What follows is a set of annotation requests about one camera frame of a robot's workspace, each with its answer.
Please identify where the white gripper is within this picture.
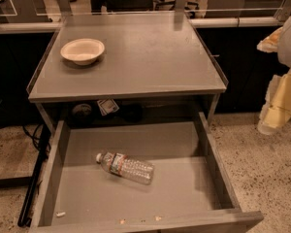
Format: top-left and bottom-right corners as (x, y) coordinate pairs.
(257, 16), (291, 135)

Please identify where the clear plastic water bottle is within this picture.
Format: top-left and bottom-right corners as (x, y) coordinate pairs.
(96, 152), (154, 185)

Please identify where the open grey top drawer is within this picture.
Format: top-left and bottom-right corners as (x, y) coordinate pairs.
(30, 113), (263, 233)

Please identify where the white tag label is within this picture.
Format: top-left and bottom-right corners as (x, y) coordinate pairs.
(97, 99), (119, 116)

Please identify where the grey metal cabinet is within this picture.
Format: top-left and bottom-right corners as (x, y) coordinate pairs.
(28, 12), (227, 129)

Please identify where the white paper bowl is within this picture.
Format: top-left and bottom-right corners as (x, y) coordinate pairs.
(60, 38), (105, 66)

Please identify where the black cable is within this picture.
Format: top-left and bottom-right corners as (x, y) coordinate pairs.
(21, 123), (51, 153)

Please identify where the black floor rail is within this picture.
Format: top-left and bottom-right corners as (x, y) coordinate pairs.
(17, 124), (50, 227)

